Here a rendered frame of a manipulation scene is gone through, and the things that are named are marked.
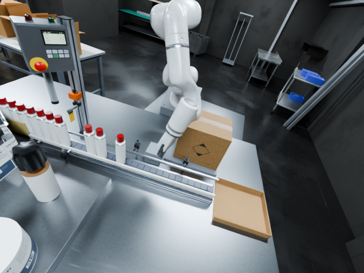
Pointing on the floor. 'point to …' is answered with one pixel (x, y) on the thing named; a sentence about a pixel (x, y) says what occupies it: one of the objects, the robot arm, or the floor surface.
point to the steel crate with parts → (197, 43)
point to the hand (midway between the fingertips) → (161, 153)
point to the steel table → (258, 72)
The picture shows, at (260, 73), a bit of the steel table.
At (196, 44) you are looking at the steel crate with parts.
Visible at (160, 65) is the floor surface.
